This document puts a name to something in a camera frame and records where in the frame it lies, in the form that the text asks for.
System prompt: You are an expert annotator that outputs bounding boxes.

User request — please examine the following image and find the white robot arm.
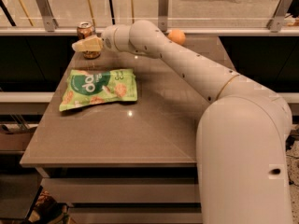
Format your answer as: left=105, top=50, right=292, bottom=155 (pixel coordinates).
left=72, top=21, right=293, bottom=224

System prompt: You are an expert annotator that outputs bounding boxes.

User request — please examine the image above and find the left metal railing bracket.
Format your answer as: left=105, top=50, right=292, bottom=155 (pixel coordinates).
left=36, top=0, right=58, bottom=32

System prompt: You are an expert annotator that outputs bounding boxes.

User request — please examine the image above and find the metal railing bracket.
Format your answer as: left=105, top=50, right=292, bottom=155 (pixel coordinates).
left=158, top=0, right=169, bottom=32
left=267, top=0, right=292, bottom=33
left=36, top=0, right=58, bottom=32

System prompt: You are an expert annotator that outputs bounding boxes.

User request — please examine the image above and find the middle metal railing bracket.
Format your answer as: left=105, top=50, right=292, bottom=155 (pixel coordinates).
left=158, top=0, right=169, bottom=32

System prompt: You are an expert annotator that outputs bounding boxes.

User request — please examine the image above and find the orange ball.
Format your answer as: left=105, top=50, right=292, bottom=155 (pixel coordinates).
left=167, top=29, right=186, bottom=45

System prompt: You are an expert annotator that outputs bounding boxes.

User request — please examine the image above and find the cardboard box at left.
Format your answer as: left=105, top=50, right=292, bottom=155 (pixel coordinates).
left=0, top=125, right=36, bottom=151

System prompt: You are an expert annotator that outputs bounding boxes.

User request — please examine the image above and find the grey table drawer unit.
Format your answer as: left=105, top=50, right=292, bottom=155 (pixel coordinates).
left=19, top=35, right=237, bottom=224

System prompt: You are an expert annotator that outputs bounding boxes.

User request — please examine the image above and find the orange patterned soda can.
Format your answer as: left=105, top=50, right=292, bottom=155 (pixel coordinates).
left=77, top=21, right=100, bottom=59

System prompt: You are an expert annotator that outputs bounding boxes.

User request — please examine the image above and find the green snack bag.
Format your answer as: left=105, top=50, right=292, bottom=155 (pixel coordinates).
left=59, top=69, right=137, bottom=112

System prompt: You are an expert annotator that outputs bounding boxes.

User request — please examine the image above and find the right metal railing bracket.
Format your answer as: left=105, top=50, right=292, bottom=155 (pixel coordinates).
left=267, top=0, right=292, bottom=33

